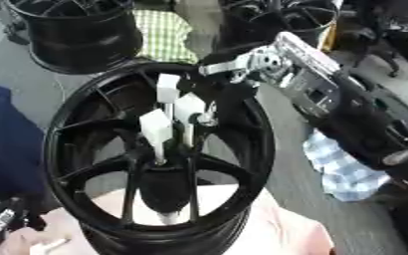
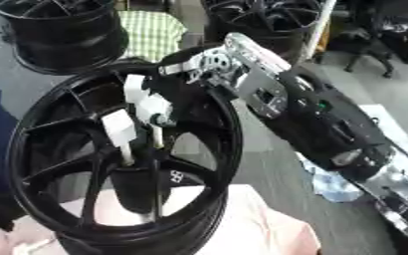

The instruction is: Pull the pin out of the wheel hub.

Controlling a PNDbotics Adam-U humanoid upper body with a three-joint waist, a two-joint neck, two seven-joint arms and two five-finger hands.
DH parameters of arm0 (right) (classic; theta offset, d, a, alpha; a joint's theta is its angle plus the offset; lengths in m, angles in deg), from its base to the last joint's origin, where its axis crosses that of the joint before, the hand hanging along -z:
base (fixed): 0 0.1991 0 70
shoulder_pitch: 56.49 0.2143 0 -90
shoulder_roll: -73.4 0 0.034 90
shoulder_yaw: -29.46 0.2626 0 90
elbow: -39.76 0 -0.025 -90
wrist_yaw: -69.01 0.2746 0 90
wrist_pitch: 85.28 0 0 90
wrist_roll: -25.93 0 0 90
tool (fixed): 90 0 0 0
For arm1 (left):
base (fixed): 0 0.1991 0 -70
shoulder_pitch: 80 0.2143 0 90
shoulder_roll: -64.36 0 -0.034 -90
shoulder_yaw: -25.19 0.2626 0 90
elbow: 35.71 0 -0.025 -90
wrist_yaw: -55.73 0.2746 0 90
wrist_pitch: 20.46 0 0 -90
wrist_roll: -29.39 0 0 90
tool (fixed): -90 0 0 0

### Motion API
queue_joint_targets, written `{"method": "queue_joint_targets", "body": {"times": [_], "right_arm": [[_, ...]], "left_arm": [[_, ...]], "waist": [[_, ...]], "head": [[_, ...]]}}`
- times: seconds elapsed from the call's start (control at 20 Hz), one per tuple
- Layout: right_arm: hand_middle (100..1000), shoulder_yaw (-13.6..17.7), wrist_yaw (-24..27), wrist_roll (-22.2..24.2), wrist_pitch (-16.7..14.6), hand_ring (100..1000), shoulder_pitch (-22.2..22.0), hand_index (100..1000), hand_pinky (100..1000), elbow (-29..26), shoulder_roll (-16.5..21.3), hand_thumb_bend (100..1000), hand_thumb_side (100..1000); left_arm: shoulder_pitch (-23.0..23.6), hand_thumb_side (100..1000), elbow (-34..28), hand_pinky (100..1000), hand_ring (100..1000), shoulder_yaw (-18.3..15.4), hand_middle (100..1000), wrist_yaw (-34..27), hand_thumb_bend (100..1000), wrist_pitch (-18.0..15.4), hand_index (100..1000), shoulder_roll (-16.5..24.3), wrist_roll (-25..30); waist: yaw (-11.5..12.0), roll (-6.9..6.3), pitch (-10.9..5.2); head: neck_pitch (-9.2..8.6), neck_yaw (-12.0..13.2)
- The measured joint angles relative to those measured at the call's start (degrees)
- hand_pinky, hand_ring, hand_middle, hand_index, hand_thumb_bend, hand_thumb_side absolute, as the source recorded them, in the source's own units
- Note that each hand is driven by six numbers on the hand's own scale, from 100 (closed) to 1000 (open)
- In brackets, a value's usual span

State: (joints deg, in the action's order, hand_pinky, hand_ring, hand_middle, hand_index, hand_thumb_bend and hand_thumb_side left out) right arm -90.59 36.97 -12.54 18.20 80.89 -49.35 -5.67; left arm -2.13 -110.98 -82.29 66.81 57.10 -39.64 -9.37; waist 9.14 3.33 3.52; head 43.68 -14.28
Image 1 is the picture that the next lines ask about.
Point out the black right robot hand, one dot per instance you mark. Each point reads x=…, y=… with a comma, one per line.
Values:
x=230, y=99

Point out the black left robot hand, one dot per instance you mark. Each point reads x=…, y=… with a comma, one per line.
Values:
x=32, y=212

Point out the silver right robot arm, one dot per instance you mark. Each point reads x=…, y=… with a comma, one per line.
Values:
x=352, y=113

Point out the black spoked wheel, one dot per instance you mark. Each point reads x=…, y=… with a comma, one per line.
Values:
x=85, y=186

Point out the black wheel rim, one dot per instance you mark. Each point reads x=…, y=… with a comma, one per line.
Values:
x=283, y=23
x=80, y=36

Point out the blue fabric object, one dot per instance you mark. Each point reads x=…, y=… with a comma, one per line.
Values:
x=7, y=142

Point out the green white checked cloth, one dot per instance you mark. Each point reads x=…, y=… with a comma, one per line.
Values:
x=166, y=36

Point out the blue white checked cloth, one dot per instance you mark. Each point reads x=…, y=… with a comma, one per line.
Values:
x=347, y=172

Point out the black office chair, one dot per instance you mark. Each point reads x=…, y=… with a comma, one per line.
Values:
x=393, y=30

